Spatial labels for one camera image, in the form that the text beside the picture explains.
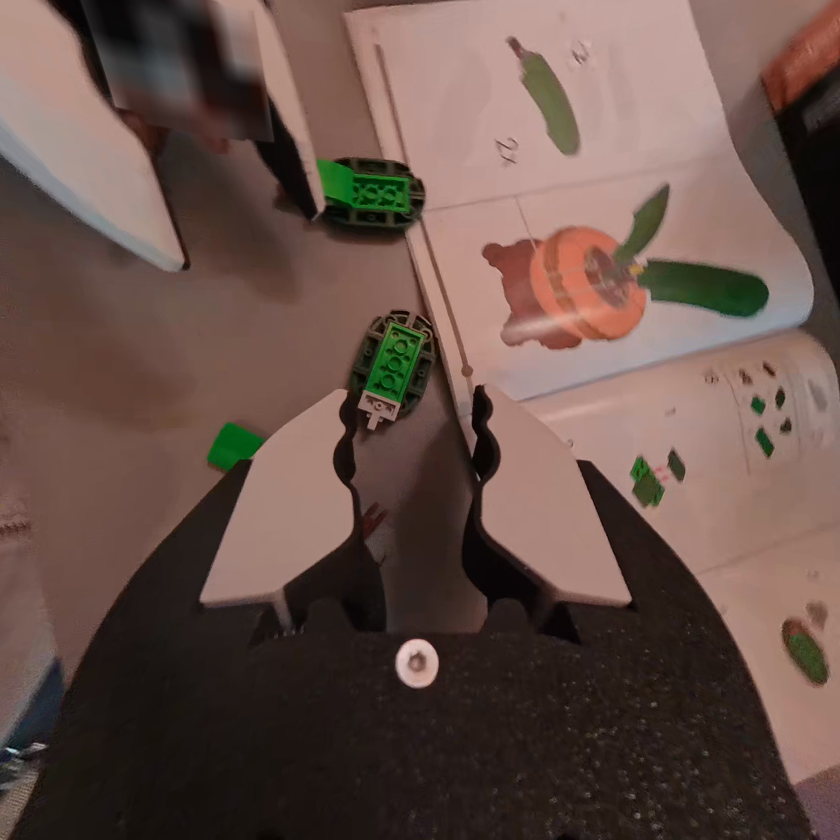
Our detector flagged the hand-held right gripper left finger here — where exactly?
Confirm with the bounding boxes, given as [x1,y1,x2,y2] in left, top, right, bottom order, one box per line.
[199,387,388,633]

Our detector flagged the blue jeans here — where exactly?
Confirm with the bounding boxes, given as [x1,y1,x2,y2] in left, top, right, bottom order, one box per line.
[0,659,67,756]

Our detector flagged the green leaf brick assembly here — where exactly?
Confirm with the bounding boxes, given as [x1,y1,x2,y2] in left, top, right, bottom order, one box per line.
[348,310,437,431]
[315,156,426,234]

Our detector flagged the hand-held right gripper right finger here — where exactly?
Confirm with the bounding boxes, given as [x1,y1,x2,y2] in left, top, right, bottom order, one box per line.
[461,384,634,632]

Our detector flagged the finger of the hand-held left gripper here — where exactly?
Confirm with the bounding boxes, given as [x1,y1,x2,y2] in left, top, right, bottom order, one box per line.
[255,0,328,221]
[0,0,191,273]

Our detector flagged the grey zip hoodie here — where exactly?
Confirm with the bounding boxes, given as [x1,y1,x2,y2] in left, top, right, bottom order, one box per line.
[0,479,56,670]

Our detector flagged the small green slope brick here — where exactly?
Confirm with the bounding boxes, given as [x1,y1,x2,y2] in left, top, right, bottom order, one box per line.
[206,422,266,472]

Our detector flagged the grey desk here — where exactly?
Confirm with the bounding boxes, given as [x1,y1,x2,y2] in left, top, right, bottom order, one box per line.
[0,0,840,840]

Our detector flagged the instruction booklet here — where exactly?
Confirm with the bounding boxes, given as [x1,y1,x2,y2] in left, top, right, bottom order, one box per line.
[343,0,840,785]

